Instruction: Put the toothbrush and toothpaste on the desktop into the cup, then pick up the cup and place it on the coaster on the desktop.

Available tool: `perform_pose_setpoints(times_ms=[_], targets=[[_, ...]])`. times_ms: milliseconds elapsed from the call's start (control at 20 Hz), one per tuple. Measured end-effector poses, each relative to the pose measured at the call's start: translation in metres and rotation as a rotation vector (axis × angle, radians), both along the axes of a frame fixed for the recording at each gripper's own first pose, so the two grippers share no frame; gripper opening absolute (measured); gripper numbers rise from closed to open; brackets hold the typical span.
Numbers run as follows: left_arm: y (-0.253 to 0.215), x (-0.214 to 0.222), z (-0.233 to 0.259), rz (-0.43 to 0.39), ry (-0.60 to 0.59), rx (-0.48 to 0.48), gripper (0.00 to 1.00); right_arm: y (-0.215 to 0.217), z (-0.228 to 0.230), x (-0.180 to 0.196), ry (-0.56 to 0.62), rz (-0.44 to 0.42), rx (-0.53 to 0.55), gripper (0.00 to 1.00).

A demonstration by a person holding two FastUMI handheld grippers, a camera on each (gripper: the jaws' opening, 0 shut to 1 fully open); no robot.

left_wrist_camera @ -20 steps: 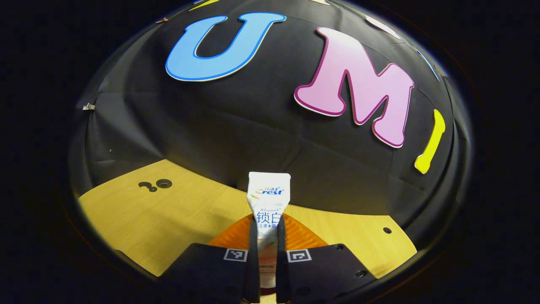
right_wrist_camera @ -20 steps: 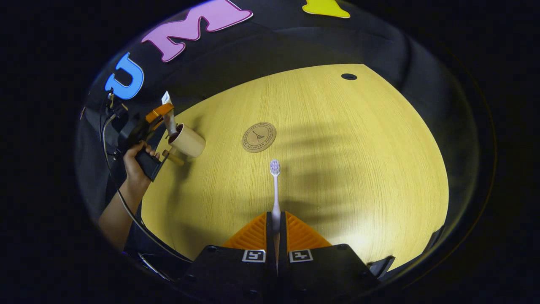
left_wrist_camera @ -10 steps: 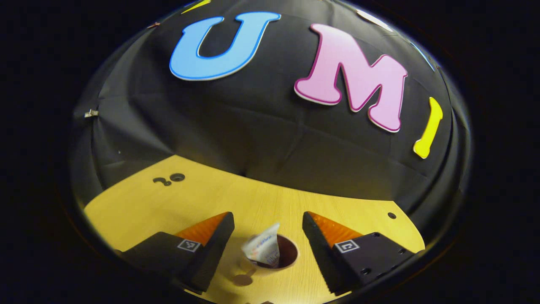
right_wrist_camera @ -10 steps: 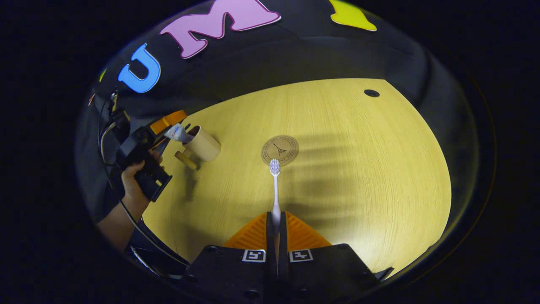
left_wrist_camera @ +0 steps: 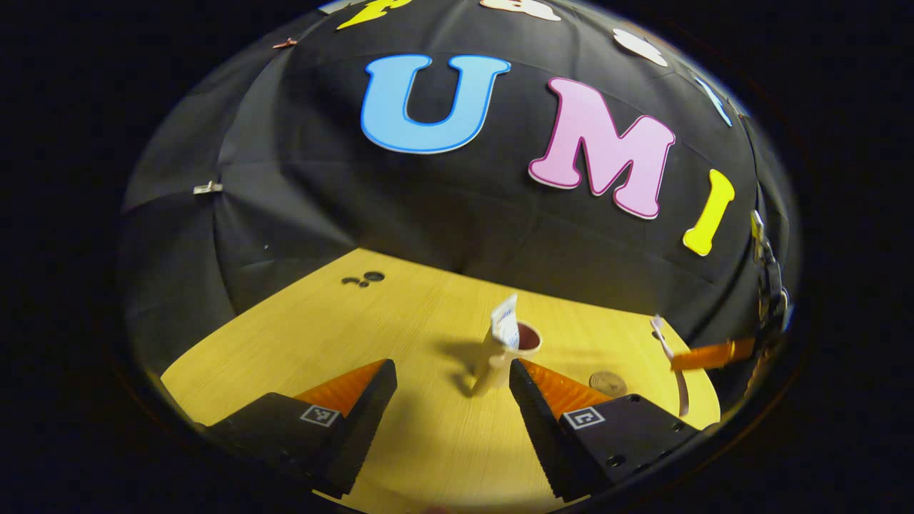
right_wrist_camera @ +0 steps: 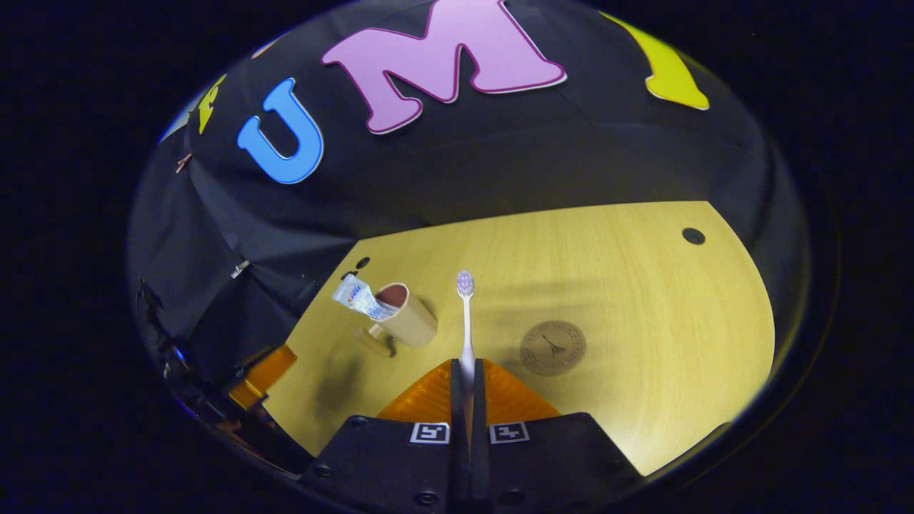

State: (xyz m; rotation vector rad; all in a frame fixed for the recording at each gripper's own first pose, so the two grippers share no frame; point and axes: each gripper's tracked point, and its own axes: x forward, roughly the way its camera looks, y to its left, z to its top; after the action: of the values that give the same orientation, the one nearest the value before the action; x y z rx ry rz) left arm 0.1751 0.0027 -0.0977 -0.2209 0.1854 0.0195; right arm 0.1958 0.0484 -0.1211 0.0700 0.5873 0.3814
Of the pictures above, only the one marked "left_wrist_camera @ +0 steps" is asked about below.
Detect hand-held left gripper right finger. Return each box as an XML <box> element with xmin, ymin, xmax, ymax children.
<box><xmin>508</xmin><ymin>358</ymin><xmax>704</xmax><ymax>503</ymax></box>

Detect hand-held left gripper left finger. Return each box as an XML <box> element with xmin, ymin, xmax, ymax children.
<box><xmin>204</xmin><ymin>358</ymin><xmax>398</xmax><ymax>500</ymax></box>

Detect round brown coaster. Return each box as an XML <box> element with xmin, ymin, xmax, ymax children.
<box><xmin>588</xmin><ymin>371</ymin><xmax>629</xmax><ymax>398</ymax></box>

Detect beige cup with handle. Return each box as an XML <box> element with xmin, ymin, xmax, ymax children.
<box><xmin>468</xmin><ymin>320</ymin><xmax>543</xmax><ymax>398</ymax></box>

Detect white toothpaste tube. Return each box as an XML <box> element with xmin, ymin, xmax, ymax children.
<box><xmin>491</xmin><ymin>294</ymin><xmax>522</xmax><ymax>351</ymax></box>

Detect yellow wooden desktop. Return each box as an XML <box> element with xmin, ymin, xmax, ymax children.
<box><xmin>161</xmin><ymin>248</ymin><xmax>722</xmax><ymax>514</ymax></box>

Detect black backdrop cloth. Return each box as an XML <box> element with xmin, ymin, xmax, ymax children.
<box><xmin>118</xmin><ymin>0</ymin><xmax>800</xmax><ymax>372</ymax></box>

